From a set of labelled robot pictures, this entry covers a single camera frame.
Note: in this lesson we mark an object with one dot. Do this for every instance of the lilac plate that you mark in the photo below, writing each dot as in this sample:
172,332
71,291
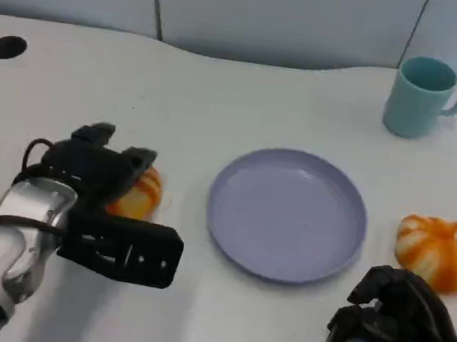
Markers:
287,219

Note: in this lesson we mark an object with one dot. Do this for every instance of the orange white toy bread roll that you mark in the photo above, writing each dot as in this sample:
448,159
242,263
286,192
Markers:
438,248
144,198

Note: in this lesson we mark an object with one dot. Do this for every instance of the pale green mug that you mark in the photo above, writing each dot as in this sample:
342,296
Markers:
415,105

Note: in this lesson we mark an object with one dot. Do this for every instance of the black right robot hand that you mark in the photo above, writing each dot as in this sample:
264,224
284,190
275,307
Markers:
405,319

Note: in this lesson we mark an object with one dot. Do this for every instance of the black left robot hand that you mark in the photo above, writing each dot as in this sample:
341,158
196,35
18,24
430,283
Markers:
92,172

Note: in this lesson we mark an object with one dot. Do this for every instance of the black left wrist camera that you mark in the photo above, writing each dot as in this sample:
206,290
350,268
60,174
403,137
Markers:
121,245

